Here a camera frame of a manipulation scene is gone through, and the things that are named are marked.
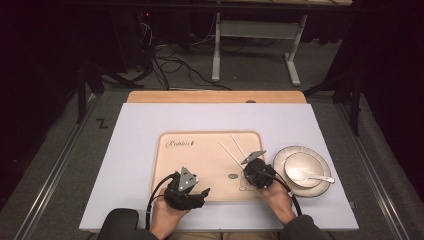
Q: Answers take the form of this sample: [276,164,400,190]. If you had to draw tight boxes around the aluminium floor rail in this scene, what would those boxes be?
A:
[13,94,101,240]
[334,103,414,240]

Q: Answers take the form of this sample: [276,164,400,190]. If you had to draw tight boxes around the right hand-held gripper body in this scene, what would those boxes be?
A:
[240,149,278,190]

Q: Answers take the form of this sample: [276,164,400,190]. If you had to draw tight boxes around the pink tray with rabbit print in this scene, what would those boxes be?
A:
[151,130,272,203]

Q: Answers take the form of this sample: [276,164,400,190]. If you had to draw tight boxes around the white-framed desk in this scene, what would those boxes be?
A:
[206,0,354,88]

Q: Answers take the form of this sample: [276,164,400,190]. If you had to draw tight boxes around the white bowl with dark rim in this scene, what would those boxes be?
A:
[284,151,325,189]

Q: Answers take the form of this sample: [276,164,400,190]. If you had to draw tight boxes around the wooden table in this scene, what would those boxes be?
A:
[126,90,308,104]

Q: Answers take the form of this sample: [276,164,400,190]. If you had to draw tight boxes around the white plate with dark rim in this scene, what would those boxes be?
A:
[272,145,333,199]

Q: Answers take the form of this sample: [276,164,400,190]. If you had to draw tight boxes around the person's right hand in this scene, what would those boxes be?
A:
[258,181,298,226]

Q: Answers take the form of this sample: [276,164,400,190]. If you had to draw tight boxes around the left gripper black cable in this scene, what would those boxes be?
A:
[145,172,178,231]

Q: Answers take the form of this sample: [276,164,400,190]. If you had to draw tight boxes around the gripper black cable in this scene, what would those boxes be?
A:
[273,176,303,218]
[145,172,178,231]

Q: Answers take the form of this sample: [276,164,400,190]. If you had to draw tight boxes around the black floor cables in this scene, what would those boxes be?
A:
[138,19,233,92]

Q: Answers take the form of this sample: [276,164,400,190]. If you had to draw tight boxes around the black metal stand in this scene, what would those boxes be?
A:
[75,63,144,125]
[303,71,363,137]

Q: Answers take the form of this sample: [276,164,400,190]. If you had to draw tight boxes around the white ceramic spoon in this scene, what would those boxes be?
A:
[293,169,336,184]

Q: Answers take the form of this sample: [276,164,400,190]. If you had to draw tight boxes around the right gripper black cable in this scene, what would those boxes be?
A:
[273,176,303,218]

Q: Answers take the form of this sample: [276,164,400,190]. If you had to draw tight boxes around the white table board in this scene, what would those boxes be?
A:
[78,102,360,232]

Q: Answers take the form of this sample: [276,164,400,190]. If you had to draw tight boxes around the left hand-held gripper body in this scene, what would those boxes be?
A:
[164,166,205,211]

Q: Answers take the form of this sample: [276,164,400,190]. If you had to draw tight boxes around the person's left hand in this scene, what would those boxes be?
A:
[149,188,191,240]

